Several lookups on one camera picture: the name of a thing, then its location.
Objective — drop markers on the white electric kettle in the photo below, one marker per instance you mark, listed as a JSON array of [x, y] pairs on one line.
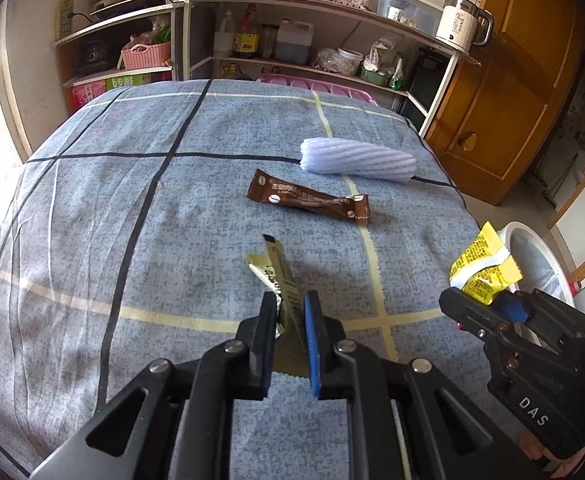
[[460, 22]]

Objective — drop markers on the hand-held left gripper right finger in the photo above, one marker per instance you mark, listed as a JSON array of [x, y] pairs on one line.
[[314, 350]]

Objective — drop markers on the yellow packet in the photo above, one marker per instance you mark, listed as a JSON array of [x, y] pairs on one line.
[[477, 260]]

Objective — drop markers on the brown coffee sachet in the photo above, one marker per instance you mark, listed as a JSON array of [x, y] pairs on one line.
[[307, 201]]

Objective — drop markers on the white shelf unit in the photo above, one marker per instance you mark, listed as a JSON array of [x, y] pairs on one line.
[[322, 5]]

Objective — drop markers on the white round trash bin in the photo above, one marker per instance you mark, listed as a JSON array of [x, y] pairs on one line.
[[557, 272]]

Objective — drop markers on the yellow-label sauce bottle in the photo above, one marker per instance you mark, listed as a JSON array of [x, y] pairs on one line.
[[246, 35]]

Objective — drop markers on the white power strip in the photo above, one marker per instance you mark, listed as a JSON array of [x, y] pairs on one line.
[[64, 17]]

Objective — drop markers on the small white foam sleeve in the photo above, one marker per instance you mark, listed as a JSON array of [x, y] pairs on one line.
[[357, 159]]

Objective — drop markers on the black induction cooker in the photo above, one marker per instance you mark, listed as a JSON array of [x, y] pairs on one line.
[[137, 4]]

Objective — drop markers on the wooden door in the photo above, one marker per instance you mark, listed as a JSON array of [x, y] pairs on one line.
[[512, 85]]

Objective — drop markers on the dark glass jar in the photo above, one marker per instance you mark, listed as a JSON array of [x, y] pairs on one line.
[[269, 42]]

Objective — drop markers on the white plastic tub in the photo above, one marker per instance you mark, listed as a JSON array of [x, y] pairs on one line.
[[350, 61]]

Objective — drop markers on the assorted food packets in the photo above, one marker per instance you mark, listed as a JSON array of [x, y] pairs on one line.
[[150, 32]]

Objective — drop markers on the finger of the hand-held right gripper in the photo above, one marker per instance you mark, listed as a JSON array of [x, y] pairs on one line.
[[472, 317], [512, 306]]

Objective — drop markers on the pink-lidded storage box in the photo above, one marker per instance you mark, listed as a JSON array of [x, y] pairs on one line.
[[317, 85]]

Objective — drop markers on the jerrycan with dark liquid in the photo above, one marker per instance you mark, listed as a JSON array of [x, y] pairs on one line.
[[295, 45]]

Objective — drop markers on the person's right hand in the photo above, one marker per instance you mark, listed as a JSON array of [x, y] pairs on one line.
[[534, 446]]

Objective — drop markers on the gold sachet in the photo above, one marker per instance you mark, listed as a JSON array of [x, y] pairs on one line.
[[277, 270]]

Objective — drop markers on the white translucent bottle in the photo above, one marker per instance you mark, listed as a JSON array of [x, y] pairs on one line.
[[224, 37]]

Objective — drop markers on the white food bag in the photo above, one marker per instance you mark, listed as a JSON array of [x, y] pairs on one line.
[[380, 52]]

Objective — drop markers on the translucent plastic bin liner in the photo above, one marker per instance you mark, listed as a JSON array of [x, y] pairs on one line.
[[537, 265]]

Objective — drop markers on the small wooden shelf unit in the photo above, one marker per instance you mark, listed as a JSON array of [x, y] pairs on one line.
[[117, 20]]

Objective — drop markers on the black appliance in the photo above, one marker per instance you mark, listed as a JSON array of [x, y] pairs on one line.
[[427, 80]]

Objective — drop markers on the pink woven basket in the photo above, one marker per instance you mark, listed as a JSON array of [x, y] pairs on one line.
[[146, 56]]

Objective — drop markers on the green cardboard box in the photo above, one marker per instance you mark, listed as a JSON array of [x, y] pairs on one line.
[[128, 81]]

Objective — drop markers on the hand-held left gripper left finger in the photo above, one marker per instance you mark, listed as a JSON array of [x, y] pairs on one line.
[[265, 350]]

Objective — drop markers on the crumpled clear plastic bag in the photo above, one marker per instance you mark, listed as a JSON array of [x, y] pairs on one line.
[[327, 60]]

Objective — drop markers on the blue patterned blanket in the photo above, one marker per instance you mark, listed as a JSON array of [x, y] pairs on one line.
[[172, 240]]

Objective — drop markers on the pink cardboard box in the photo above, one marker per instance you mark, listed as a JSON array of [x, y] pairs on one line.
[[88, 96]]

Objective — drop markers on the clear plastic storage container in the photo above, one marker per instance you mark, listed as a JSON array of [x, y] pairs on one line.
[[417, 10]]

